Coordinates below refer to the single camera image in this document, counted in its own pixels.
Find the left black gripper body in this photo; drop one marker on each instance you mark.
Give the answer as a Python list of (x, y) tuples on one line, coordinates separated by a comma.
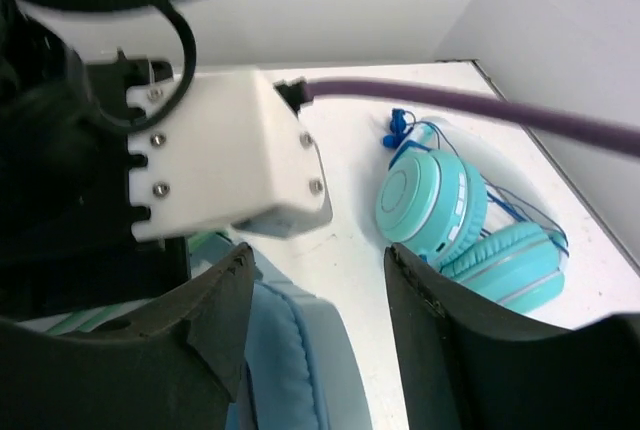
[(66, 240)]

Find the light blue headphones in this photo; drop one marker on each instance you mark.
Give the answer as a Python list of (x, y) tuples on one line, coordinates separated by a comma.
[(301, 372)]

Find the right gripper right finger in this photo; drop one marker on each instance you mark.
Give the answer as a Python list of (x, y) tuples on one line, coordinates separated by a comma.
[(468, 363)]

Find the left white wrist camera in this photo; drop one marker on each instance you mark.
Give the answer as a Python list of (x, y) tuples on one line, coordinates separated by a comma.
[(231, 154)]

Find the teal headphones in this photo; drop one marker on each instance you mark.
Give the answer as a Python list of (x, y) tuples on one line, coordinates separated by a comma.
[(467, 211)]

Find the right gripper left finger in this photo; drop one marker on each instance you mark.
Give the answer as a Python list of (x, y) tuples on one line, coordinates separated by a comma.
[(176, 362)]

